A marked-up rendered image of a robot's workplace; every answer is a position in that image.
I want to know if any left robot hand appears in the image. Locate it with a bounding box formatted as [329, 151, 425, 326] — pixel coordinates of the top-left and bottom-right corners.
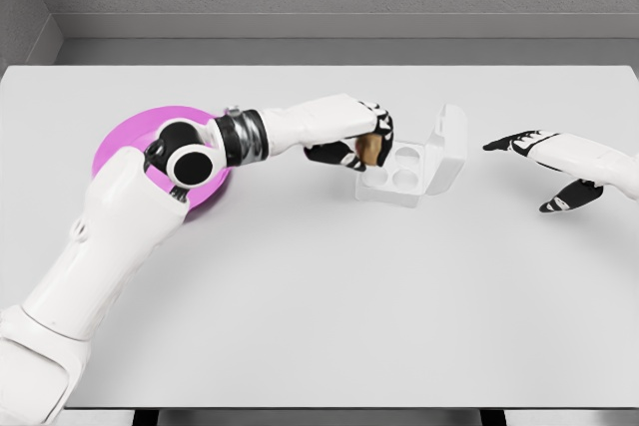
[302, 93, 396, 173]

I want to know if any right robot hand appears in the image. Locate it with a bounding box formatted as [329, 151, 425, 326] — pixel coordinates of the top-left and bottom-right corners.
[481, 129, 606, 213]

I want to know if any brown egg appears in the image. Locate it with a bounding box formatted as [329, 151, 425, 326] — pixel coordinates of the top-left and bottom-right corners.
[355, 132, 385, 167]

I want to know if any clear egg box with lid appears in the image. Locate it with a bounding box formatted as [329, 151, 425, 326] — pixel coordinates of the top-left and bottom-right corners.
[353, 103, 471, 210]

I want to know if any pink round plate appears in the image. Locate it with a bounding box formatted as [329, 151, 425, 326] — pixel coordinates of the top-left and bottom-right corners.
[92, 104, 233, 211]

